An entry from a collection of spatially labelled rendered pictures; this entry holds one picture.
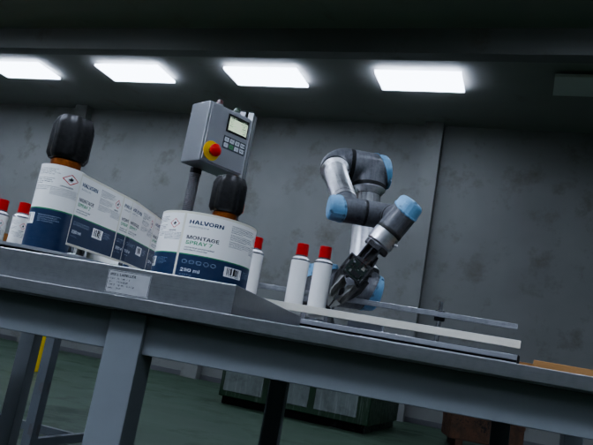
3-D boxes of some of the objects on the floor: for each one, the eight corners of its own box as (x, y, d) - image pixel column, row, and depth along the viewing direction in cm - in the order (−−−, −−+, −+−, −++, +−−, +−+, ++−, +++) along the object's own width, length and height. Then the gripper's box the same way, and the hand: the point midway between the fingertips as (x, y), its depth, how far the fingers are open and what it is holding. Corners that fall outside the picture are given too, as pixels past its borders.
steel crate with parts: (440, 438, 852) (446, 392, 863) (521, 456, 818) (527, 407, 829) (432, 443, 776) (439, 392, 787) (521, 462, 741) (528, 409, 752)
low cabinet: (395, 427, 893) (403, 370, 907) (365, 435, 734) (376, 365, 749) (268, 400, 961) (277, 348, 975) (215, 402, 803) (227, 339, 817)
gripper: (363, 231, 175) (312, 293, 174) (390, 252, 173) (339, 315, 172) (365, 237, 184) (317, 297, 182) (391, 258, 181) (342, 318, 180)
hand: (332, 303), depth 180 cm, fingers closed, pressing on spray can
